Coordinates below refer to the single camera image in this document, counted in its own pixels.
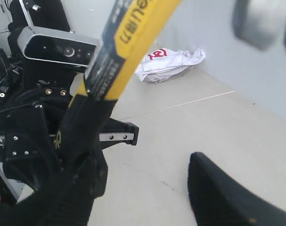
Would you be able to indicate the yellow black claw hammer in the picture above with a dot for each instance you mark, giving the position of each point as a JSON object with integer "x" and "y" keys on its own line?
{"x": 131, "y": 28}

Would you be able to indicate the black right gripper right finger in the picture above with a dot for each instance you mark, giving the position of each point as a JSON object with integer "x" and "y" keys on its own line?
{"x": 217, "y": 199}

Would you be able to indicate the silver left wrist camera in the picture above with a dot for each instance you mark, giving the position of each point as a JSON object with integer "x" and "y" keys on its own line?
{"x": 49, "y": 45}

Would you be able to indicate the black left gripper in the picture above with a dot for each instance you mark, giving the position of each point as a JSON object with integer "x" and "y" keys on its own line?
{"x": 39, "y": 136}

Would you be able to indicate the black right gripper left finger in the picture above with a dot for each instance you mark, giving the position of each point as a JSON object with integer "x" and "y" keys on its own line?
{"x": 66, "y": 200}

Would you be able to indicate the white cloth with red logo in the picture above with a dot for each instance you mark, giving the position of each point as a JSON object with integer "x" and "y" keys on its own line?
{"x": 164, "y": 64}

